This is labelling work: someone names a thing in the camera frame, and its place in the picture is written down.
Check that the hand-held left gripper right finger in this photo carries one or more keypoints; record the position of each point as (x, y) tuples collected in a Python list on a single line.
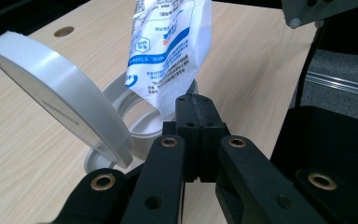
[(245, 177)]

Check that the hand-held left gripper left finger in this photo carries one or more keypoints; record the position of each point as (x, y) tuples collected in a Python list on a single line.
[(167, 168)]

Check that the white and blue salt bag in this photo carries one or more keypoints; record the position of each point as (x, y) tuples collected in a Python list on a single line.
[(167, 53)]

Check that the clear jar with white lid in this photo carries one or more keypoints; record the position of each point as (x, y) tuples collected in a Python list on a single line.
[(74, 99)]

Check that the metal floor rail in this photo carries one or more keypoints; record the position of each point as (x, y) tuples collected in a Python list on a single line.
[(341, 84)]

